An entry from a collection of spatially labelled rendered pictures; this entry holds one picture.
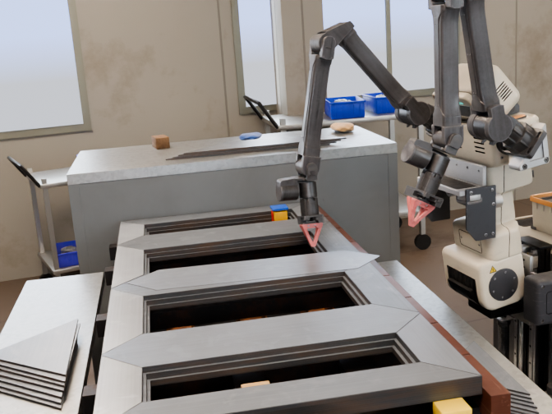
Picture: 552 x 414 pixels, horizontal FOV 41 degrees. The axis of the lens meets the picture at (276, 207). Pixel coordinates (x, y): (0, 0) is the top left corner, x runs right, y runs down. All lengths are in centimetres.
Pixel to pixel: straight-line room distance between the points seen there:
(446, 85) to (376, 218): 117
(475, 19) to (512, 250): 73
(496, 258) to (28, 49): 353
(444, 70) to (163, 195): 133
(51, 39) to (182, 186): 237
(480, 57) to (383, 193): 114
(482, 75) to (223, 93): 338
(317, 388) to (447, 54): 94
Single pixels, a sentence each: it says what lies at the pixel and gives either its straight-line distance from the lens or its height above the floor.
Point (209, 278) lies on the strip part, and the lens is 209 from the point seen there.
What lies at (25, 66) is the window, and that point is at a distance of 503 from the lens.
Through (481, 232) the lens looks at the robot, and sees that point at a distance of 223.
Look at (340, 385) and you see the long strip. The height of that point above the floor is 85.
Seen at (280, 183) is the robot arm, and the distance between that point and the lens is 225.
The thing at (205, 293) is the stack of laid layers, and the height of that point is 84.
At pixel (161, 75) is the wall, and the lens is 512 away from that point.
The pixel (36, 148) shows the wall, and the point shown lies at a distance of 509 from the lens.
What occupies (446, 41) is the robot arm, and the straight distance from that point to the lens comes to 195.
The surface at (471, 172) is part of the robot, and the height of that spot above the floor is 107.
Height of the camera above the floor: 153
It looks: 14 degrees down
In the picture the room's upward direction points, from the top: 4 degrees counter-clockwise
